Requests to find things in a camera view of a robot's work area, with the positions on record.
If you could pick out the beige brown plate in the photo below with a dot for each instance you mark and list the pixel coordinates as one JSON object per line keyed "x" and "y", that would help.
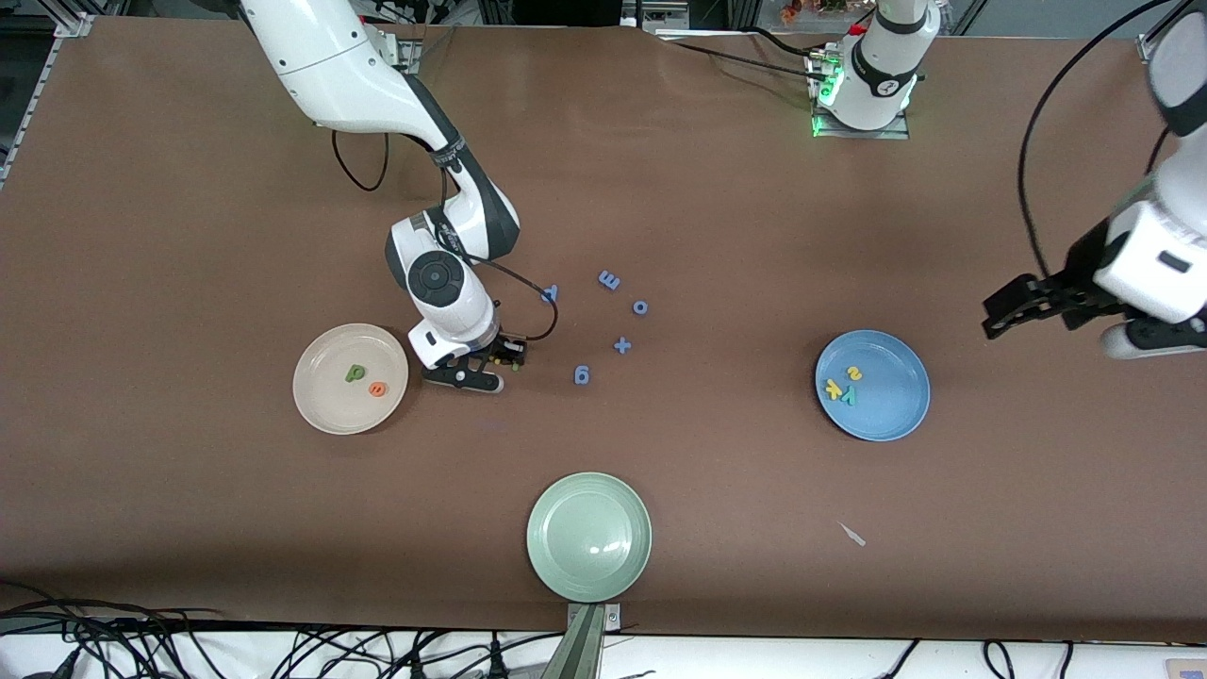
{"x": 330, "y": 396}

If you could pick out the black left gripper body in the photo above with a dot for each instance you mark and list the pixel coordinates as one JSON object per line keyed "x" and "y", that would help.
{"x": 1078, "y": 276}

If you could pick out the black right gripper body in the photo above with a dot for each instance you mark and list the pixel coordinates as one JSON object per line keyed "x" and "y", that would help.
{"x": 501, "y": 349}

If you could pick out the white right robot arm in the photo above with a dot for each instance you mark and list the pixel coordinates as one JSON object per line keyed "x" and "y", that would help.
{"x": 311, "y": 47}

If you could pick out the blue letter m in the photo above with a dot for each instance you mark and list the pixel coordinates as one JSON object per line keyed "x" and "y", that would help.
{"x": 609, "y": 280}

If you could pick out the tan cardboard piece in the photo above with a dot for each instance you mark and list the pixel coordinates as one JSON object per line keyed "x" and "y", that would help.
{"x": 1188, "y": 670}

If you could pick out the green letter p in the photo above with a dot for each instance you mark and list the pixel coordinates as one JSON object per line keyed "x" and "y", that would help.
{"x": 355, "y": 373}

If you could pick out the pale green plate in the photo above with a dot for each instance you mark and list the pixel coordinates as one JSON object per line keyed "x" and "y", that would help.
{"x": 589, "y": 538}

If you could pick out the small grey paper scrap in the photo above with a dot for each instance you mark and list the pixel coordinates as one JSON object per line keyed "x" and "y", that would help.
{"x": 853, "y": 536}

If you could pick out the brown table cover sheet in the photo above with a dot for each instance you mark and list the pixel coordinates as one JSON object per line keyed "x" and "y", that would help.
{"x": 189, "y": 528}

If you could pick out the aluminium frame rail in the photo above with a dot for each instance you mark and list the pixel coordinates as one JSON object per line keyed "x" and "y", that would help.
{"x": 1144, "y": 47}
{"x": 71, "y": 24}

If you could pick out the blue plate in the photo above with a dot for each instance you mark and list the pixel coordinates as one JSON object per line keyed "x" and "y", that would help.
{"x": 896, "y": 396}

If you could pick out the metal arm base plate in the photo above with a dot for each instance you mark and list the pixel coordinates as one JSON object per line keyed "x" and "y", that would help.
{"x": 896, "y": 133}
{"x": 407, "y": 57}

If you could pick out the orange background object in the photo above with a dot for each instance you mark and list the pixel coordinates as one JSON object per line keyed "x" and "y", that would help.
{"x": 792, "y": 9}

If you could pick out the grey metal camera post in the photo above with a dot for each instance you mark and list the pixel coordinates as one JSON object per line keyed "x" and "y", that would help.
{"x": 580, "y": 651}

